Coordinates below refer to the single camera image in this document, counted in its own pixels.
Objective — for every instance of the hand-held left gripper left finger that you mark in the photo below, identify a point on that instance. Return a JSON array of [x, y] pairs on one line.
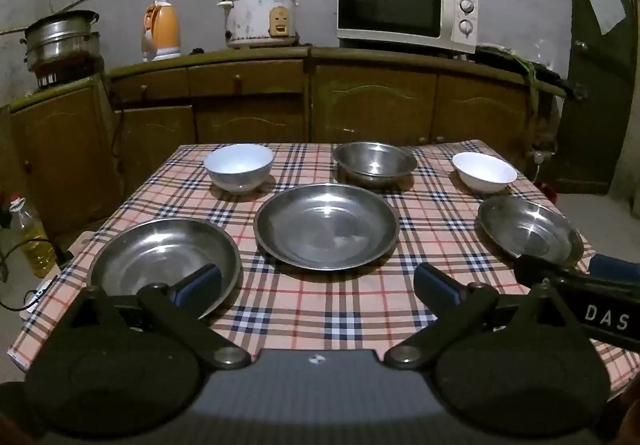
[[200, 282]]

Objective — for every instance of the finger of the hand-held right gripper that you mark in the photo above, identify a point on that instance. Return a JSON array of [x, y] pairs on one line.
[[535, 270], [615, 266]]

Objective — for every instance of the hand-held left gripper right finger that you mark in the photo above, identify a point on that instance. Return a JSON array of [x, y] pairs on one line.
[[435, 282]]

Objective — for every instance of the large white bowl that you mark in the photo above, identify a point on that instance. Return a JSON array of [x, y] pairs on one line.
[[239, 167]]

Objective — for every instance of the deep steel bowl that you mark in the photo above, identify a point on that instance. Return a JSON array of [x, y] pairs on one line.
[[375, 165]]

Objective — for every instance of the small steel plate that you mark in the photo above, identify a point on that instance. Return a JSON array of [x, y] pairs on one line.
[[530, 230]]

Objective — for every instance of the plaid tablecloth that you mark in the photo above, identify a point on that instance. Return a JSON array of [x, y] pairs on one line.
[[325, 295]]

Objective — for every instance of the small white bowl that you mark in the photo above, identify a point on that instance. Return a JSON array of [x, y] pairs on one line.
[[485, 171]]

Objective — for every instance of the large steel plate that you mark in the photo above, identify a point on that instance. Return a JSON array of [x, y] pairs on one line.
[[325, 227]]

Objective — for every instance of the dark green door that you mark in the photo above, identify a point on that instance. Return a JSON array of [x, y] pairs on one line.
[[595, 115]]

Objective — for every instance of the white power strip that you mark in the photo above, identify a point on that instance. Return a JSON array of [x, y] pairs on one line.
[[42, 292]]

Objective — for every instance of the cooking oil bottle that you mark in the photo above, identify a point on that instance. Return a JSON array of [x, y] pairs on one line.
[[32, 240]]

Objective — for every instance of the wooden kitchen cabinet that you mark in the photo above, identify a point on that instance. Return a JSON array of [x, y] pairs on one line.
[[260, 110]]

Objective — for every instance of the induction cooker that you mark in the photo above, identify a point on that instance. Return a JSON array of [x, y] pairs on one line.
[[62, 75]]

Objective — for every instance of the orange electric kettle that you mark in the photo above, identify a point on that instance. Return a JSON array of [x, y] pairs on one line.
[[165, 30]]

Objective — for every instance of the white rice cooker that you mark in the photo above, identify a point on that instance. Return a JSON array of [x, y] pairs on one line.
[[250, 17]]

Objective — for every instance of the white microwave oven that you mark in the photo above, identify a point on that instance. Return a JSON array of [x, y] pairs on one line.
[[395, 5]]

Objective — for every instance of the steel steamer pot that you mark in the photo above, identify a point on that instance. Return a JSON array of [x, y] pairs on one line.
[[60, 37]]

